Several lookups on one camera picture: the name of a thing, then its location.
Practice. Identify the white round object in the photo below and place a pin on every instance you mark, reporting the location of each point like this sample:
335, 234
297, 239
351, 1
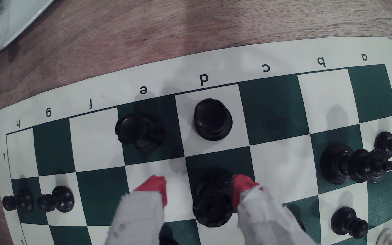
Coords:
19, 13

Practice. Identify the black chess queen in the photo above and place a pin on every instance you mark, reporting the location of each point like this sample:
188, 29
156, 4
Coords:
213, 199

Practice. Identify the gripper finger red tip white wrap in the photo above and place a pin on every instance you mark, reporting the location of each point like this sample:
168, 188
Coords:
138, 217
264, 221

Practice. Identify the white chess pawn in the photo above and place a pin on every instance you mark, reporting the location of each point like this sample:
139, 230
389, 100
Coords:
388, 238

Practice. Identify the black chess king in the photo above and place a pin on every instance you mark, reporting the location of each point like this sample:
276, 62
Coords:
356, 165

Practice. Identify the green and white chess mat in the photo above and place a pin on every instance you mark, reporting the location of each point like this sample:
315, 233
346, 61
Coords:
274, 160

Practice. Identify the black chess rook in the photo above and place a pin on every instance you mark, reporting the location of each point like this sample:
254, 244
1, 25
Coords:
140, 131
213, 119

